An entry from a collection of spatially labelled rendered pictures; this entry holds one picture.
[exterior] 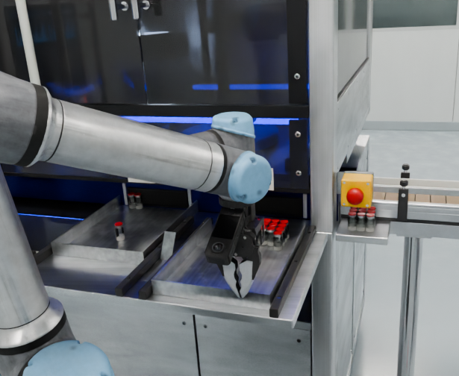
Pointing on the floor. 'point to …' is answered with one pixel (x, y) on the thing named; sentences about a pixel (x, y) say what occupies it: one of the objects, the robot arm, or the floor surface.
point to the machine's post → (323, 176)
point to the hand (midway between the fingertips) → (239, 293)
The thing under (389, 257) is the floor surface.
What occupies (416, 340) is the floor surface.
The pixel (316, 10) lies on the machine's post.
